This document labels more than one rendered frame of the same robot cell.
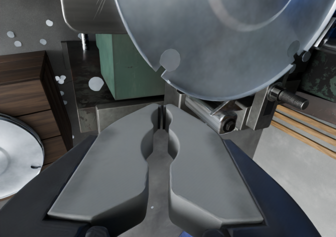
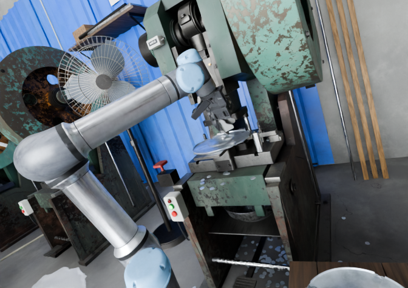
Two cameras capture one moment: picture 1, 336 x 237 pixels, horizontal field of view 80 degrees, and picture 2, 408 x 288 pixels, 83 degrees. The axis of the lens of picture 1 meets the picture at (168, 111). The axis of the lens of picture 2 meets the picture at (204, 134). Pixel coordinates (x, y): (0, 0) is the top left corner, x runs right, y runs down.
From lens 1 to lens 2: 0.92 m
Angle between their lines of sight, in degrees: 76
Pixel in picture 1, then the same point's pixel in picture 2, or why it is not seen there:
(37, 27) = not seen: outside the picture
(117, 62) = (248, 175)
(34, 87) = (295, 265)
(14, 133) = (329, 279)
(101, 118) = (269, 177)
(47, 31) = not seen: outside the picture
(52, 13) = not seen: outside the picture
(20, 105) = (308, 277)
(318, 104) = (285, 122)
